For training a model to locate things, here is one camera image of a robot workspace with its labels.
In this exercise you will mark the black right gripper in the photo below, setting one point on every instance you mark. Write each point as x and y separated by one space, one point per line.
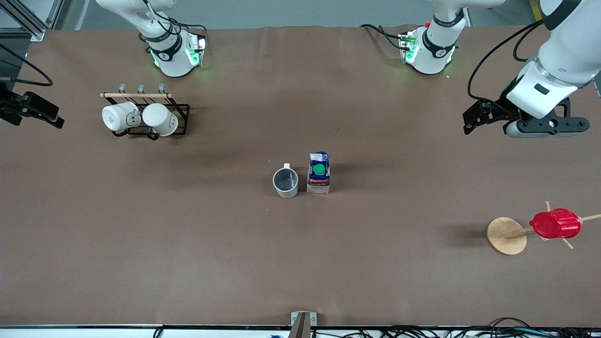
10 104

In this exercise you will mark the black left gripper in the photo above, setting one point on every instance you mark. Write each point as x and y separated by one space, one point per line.
496 111

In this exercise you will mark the blue milk carton green cap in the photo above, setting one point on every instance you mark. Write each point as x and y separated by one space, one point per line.
319 180

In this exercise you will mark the white mug grey inside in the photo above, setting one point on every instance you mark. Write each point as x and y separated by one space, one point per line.
285 188

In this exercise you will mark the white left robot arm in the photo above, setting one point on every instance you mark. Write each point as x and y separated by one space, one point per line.
563 51

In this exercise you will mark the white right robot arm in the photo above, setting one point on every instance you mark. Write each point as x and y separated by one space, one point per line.
173 61

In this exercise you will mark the red ribbed plastic cup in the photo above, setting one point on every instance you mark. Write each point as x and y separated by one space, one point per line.
556 224

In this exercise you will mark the white mug with face print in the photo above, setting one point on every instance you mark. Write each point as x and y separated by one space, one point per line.
117 117

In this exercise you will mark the wooden mug tree stand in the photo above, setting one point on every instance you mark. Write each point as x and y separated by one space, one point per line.
506 236

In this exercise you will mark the aluminium frame profile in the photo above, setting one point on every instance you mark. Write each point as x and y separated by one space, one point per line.
33 28

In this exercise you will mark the grey metal clamp bracket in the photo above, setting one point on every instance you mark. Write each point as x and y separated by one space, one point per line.
312 318

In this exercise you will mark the brown camera post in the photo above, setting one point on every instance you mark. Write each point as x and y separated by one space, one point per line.
300 328

